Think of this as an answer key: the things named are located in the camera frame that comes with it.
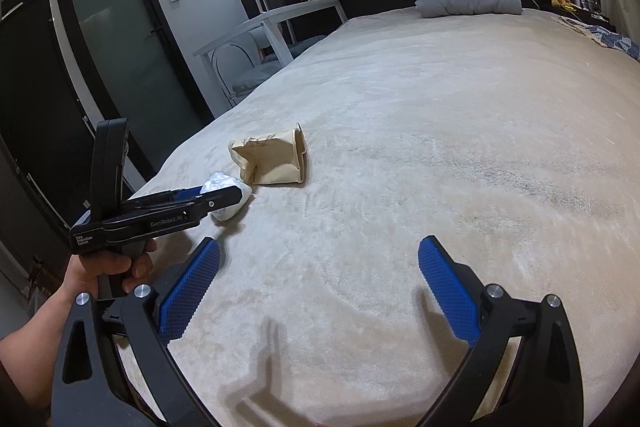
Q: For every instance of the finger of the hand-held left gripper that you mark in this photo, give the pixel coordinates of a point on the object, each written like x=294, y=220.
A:
x=187, y=192
x=220, y=197

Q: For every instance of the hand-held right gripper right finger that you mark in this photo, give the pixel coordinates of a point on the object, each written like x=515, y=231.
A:
x=450, y=297

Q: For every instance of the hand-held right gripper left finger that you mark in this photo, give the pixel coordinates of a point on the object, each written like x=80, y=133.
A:
x=190, y=292

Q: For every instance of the white plastic bag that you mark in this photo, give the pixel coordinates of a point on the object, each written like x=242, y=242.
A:
x=220, y=181

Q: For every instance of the person's left forearm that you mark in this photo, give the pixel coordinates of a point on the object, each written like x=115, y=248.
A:
x=30, y=342

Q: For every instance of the person's left hand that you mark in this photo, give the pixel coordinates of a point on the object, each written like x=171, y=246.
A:
x=95, y=266

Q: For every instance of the brown paper bag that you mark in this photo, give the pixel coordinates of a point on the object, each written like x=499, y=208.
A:
x=272, y=157

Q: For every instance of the white chair grey cushion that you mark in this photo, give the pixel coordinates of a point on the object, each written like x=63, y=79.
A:
x=307, y=44
x=255, y=77

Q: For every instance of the black wardrobe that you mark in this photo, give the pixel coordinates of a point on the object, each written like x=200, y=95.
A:
x=40, y=107

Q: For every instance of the bed with beige blanket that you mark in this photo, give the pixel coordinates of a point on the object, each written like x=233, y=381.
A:
x=400, y=157

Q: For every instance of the frosted glass door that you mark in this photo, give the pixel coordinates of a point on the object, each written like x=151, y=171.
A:
x=125, y=32

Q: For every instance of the white desk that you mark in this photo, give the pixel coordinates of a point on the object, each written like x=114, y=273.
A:
x=300, y=6

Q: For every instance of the blue patterned cloth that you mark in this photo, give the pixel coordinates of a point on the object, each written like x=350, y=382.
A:
x=615, y=39

